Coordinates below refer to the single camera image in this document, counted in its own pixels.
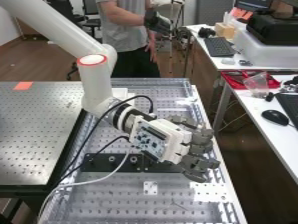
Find white mouse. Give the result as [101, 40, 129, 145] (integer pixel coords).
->
[220, 57, 237, 66]

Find clear box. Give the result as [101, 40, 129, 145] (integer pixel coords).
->
[39, 78, 248, 224]

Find orange tape patch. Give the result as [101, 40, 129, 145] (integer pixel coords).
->
[12, 81, 36, 92]

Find black mouse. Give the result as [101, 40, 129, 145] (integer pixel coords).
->
[261, 109, 291, 127]

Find black keyboard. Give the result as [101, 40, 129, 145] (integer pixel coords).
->
[202, 36, 237, 58]
[274, 92, 298, 129]

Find white cable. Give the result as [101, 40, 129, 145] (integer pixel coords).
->
[37, 148, 133, 224]

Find clear plastic cup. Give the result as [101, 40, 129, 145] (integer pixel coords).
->
[242, 71, 272, 99]

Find black machine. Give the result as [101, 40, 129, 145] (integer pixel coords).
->
[245, 9, 298, 47]

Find person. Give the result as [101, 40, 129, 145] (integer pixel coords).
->
[95, 0, 185, 79]

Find black computer monitor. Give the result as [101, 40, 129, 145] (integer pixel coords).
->
[233, 0, 274, 12]

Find small white square plate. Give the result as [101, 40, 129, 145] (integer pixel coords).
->
[142, 181, 160, 196]

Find red tray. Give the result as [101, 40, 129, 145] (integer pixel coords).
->
[220, 69, 283, 91]

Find black headphones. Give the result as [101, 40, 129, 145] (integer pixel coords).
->
[197, 26, 217, 39]

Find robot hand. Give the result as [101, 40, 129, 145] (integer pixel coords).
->
[129, 114, 222, 184]

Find white plastic bin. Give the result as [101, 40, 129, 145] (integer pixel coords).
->
[232, 28, 298, 68]

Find white desk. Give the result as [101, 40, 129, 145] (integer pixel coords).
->
[230, 74, 298, 184]
[185, 23, 298, 134]

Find black plate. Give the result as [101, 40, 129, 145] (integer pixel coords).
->
[80, 152, 188, 174]

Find black cable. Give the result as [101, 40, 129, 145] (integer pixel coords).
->
[45, 134, 132, 201]
[65, 95, 156, 174]

